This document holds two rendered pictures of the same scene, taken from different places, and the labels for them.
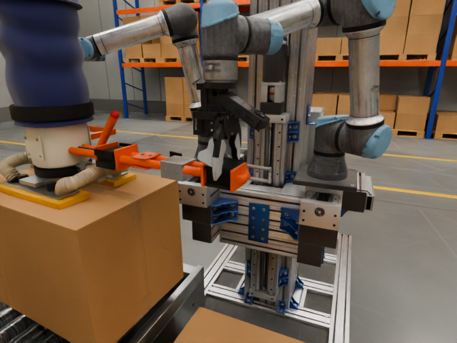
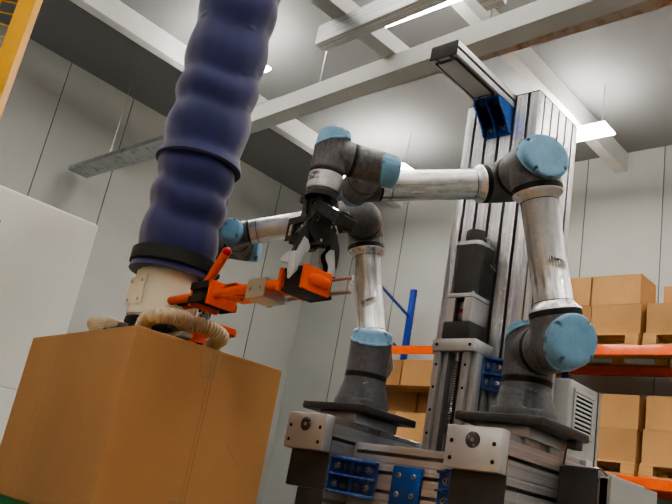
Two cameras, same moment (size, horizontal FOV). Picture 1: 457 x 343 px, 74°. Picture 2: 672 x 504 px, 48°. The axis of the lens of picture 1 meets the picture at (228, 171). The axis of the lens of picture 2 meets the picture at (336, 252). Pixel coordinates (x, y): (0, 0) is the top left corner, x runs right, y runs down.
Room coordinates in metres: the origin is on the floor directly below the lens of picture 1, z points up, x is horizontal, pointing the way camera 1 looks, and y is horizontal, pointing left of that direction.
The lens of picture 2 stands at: (-0.67, -0.63, 0.79)
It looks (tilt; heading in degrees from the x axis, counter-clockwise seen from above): 18 degrees up; 24
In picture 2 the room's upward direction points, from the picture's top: 11 degrees clockwise
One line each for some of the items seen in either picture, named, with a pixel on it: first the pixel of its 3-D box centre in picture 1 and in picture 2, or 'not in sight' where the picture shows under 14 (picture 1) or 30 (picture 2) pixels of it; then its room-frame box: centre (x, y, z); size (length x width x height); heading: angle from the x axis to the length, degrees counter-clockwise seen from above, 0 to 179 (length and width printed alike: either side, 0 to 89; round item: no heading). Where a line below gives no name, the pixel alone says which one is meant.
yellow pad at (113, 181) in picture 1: (90, 169); not in sight; (1.04, 0.49, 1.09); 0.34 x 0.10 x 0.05; 62
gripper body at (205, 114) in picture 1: (217, 109); (314, 220); (0.69, 0.02, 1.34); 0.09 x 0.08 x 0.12; 62
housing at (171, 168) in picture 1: (178, 167); (266, 292); (0.74, 0.13, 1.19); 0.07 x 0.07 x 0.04; 62
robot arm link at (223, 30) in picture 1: (221, 32); (332, 154); (0.69, 0.01, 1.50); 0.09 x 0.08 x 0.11; 125
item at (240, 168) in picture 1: (224, 174); (304, 282); (0.67, 0.01, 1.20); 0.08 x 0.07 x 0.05; 62
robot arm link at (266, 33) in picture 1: (252, 37); (371, 169); (0.76, -0.06, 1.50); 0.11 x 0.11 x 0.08; 35
